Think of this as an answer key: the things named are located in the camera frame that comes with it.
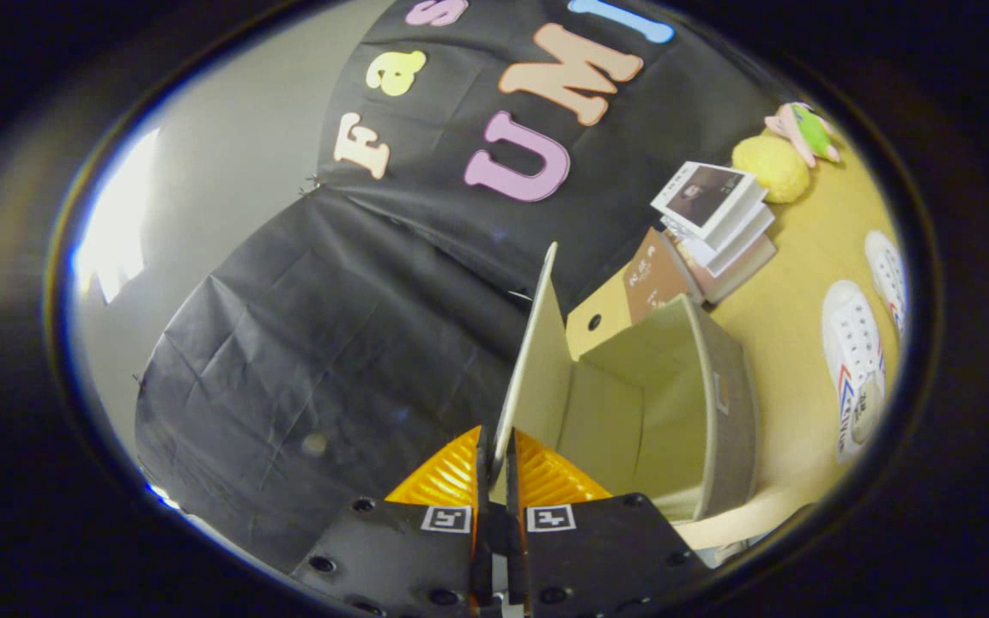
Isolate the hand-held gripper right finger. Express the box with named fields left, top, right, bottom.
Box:
left=507, top=427, right=710, bottom=618

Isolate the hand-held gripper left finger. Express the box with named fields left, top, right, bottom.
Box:
left=293, top=425, right=495, bottom=618

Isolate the grey fabric storage box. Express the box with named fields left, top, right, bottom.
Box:
left=493, top=243, right=760, bottom=524

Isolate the white shoe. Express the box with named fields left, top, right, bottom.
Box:
left=864, top=229, right=908, bottom=337
left=821, top=280, right=888, bottom=465

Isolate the black backdrop cloth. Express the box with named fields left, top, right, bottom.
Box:
left=136, top=0, right=804, bottom=572

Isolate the brown and tan cardboard folder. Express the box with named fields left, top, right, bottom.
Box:
left=565, top=227, right=703, bottom=361

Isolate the white book with pink cover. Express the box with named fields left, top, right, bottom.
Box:
left=683, top=236, right=779, bottom=306

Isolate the white thin book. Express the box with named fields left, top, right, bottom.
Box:
left=670, top=206, right=777, bottom=277

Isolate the white book with dark cover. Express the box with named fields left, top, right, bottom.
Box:
left=651, top=161, right=770, bottom=251

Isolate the yellow plush toy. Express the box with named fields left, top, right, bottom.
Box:
left=731, top=135, right=811, bottom=204

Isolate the pink and green plush toy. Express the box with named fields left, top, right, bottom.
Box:
left=763, top=101, right=840, bottom=168

